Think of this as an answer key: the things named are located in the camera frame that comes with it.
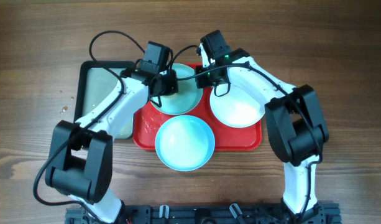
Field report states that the mint green plate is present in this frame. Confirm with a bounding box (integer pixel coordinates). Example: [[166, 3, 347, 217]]
[[152, 63, 203, 115]]

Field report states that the white plate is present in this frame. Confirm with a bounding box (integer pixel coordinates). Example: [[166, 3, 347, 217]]
[[209, 84, 264, 128]]

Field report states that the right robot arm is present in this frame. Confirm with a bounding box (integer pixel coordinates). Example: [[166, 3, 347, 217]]
[[196, 46, 329, 219]]

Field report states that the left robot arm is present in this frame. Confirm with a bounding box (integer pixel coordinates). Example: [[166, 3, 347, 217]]
[[37, 68, 178, 223]]

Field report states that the red plastic tray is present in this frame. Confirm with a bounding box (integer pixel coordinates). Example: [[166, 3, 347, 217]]
[[132, 88, 262, 151]]

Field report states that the black water tray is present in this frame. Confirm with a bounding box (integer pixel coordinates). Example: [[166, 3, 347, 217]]
[[73, 61, 134, 139]]

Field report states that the light blue plate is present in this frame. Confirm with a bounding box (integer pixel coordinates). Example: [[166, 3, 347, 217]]
[[155, 115, 216, 172]]

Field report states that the black mounting rail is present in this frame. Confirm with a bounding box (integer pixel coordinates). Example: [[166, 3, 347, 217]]
[[65, 203, 342, 224]]

